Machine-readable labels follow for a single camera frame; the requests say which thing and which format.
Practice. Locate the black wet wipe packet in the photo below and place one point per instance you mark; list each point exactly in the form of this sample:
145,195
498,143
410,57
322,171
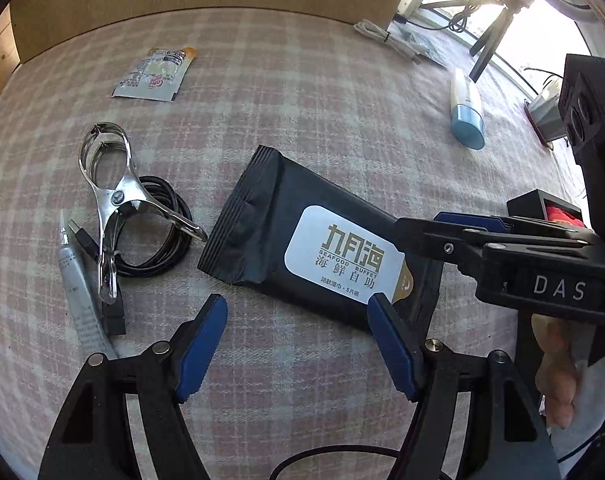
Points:
267,210

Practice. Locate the black tray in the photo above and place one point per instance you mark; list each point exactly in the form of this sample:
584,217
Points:
525,205

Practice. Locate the grey plant pot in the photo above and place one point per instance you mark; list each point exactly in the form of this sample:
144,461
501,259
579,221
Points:
547,110

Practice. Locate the checked tablecloth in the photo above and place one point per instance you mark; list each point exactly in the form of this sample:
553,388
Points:
307,100

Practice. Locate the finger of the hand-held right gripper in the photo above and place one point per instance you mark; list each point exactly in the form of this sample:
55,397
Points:
472,221
432,240

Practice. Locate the person's right hand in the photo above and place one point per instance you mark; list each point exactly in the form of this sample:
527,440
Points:
557,375

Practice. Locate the red cloth bag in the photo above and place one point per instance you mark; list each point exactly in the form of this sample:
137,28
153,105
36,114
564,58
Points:
562,212

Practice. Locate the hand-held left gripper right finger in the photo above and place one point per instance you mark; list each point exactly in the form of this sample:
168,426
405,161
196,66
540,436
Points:
392,345

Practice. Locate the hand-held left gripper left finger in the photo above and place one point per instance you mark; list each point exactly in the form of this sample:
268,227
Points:
202,345

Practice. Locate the red pot saucer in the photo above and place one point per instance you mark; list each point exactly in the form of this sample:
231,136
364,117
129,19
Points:
537,130

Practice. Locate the grey squeeze tube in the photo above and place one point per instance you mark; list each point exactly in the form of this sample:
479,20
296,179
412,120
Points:
82,300

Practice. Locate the black tripod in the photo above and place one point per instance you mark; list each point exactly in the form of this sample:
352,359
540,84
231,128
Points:
492,40

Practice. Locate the printed sauce packet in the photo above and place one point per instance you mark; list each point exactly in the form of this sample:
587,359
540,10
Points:
152,75

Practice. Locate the white sunscreen bottle blue cap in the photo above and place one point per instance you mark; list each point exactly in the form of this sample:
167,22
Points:
463,95

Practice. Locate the metal spring clamp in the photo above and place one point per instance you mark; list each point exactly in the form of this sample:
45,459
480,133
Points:
117,200

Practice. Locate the wooden side panel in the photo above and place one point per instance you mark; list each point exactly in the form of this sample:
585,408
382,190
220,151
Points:
0,60

